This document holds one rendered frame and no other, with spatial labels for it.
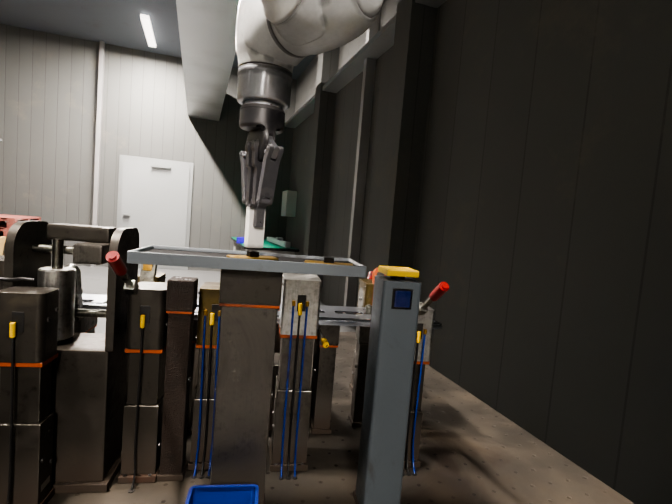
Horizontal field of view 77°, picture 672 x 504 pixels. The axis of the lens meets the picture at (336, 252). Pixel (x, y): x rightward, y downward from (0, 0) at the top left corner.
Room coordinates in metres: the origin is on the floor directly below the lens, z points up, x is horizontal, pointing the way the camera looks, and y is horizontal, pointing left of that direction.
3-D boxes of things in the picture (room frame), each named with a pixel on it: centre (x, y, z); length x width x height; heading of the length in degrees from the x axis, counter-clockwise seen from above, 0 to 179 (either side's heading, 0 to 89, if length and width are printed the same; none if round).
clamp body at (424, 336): (0.93, -0.19, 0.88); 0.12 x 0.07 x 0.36; 10
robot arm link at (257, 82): (0.73, 0.14, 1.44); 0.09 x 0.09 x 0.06
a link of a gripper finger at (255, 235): (0.72, 0.14, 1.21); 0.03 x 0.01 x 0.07; 125
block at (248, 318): (0.72, 0.14, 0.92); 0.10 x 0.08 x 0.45; 100
